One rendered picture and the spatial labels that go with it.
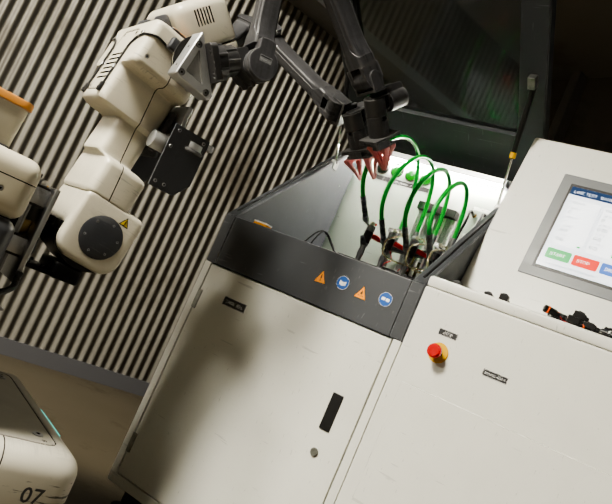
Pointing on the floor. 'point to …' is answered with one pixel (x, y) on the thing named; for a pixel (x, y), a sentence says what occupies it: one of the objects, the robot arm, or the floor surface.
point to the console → (510, 377)
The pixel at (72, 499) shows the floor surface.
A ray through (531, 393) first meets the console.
